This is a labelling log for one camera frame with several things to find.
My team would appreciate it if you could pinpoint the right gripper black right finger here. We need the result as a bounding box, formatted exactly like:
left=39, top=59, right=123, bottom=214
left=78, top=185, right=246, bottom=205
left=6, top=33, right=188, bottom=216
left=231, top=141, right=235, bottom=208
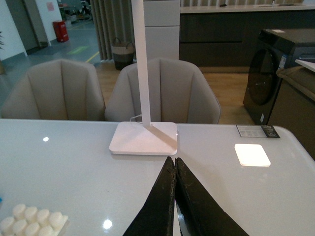
left=175, top=158, right=247, bottom=236

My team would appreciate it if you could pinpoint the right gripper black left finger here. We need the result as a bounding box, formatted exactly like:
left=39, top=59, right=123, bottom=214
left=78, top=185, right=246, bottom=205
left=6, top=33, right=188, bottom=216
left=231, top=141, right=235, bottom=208
left=124, top=157, right=176, bottom=236

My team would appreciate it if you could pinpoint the white studded base plate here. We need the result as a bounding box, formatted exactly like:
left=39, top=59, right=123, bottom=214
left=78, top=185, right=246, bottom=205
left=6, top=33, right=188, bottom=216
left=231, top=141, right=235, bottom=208
left=0, top=204, right=68, bottom=236

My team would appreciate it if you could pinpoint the white desk lamp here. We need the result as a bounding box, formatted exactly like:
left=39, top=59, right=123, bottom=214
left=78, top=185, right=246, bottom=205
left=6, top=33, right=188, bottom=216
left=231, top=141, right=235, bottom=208
left=109, top=0, right=178, bottom=156

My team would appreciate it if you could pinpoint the black white label card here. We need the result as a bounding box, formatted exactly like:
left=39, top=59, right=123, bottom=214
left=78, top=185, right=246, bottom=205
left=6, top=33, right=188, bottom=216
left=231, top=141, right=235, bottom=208
left=236, top=125, right=280, bottom=138

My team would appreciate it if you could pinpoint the beige chair right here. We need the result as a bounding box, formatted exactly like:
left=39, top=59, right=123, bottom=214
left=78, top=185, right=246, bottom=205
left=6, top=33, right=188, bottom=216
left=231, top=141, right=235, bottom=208
left=105, top=58, right=221, bottom=124

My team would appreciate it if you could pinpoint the beige chair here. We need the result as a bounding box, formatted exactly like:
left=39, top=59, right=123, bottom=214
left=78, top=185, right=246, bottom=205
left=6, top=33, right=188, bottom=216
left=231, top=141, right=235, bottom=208
left=105, top=58, right=221, bottom=124
left=1, top=59, right=105, bottom=121

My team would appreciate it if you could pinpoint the dark brown bin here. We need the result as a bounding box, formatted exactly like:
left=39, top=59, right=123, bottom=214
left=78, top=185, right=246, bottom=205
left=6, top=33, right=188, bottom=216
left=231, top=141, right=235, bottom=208
left=268, top=66, right=315, bottom=158

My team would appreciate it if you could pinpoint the beige chair left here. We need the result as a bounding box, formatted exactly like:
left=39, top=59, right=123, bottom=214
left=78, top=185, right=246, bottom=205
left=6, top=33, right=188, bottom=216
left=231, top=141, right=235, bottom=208
left=1, top=59, right=105, bottom=121

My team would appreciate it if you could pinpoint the dark counter cabinet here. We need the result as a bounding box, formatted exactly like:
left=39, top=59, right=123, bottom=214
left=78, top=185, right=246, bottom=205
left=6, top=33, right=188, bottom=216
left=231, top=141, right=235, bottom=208
left=179, top=1, right=315, bottom=67

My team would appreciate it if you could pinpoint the black washing machine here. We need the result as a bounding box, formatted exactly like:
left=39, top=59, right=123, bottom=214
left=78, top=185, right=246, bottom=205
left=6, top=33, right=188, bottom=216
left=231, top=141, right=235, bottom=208
left=243, top=29, right=315, bottom=125

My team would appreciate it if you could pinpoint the white drawer cabinet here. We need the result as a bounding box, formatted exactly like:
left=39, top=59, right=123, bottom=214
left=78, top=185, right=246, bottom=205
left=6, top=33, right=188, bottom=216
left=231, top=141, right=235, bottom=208
left=144, top=0, right=180, bottom=59

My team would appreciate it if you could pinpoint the beige slatted partition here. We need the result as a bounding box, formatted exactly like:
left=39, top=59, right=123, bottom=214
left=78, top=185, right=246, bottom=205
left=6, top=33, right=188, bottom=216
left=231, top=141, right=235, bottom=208
left=91, top=0, right=134, bottom=60

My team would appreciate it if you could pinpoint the red bin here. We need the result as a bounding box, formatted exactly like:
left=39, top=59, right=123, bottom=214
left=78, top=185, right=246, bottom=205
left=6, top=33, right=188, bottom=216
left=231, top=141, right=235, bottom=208
left=53, top=20, right=69, bottom=42

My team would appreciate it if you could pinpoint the green potted plant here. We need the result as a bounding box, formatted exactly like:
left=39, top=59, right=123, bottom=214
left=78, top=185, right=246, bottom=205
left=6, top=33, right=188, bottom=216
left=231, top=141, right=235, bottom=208
left=0, top=32, right=5, bottom=75

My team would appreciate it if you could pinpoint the woven basket with handles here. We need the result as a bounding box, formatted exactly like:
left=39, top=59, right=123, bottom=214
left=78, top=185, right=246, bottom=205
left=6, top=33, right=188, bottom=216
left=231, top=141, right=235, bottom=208
left=111, top=37, right=135, bottom=70

